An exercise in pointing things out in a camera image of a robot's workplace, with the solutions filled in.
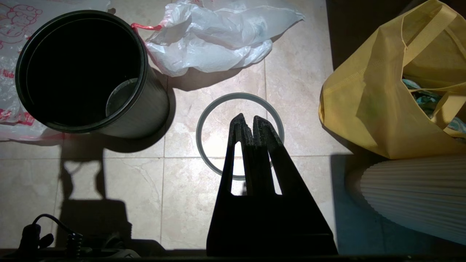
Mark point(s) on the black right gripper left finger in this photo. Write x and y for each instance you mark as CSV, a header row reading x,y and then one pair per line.
x,y
233,218

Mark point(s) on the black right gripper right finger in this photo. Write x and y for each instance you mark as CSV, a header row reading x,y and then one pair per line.
x,y
298,214

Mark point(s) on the white plastic bag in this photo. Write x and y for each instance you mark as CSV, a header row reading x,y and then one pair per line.
x,y
218,36

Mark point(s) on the clear plastic bag red print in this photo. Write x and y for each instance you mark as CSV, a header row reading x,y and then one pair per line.
x,y
7,36

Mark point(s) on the yellow plastic bag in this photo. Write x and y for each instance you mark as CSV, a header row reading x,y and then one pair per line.
x,y
364,109

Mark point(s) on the black round trash bin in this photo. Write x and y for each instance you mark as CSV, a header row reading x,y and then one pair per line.
x,y
153,109

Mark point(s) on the teal patterned packet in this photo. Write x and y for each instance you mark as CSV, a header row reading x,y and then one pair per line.
x,y
424,98

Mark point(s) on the dark brown floor mat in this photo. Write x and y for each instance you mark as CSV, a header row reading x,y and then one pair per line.
x,y
349,29

